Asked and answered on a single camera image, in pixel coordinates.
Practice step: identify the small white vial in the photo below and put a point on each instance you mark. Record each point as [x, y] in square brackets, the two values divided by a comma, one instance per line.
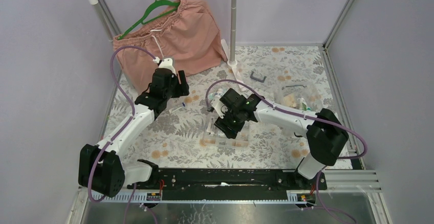
[220, 92]

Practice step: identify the pink fabric shorts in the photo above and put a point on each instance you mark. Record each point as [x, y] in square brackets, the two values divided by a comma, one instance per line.
[189, 35]

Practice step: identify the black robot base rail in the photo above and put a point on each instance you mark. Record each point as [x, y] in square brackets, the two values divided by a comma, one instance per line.
[229, 184]

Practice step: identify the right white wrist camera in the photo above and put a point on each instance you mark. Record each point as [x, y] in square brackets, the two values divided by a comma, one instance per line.
[219, 107]

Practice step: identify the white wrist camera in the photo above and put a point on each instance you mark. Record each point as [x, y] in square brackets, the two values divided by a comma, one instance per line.
[165, 63]
[219, 107]

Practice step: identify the floral table mat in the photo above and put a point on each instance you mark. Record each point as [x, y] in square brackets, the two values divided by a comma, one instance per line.
[175, 140]

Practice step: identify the small white tube blue tip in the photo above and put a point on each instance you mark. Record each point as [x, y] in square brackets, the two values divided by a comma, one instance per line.
[177, 107]

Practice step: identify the clear compartment organizer tray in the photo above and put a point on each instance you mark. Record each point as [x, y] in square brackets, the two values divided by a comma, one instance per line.
[214, 136]

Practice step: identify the clear box lid black handle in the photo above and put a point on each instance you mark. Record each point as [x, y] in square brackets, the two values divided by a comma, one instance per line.
[267, 78]

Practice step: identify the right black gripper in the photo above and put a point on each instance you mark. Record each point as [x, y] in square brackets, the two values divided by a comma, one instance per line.
[222, 124]

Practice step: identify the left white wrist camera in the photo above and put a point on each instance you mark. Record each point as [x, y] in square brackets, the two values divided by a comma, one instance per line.
[165, 63]

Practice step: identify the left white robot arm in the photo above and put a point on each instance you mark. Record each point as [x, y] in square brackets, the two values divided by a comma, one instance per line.
[100, 166]

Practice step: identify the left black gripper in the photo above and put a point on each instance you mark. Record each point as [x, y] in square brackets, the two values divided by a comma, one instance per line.
[179, 84]

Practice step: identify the clear plastic kit box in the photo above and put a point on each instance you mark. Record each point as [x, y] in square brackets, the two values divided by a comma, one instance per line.
[305, 90]

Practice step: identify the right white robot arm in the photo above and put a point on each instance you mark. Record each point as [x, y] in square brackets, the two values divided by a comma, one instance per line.
[325, 135]

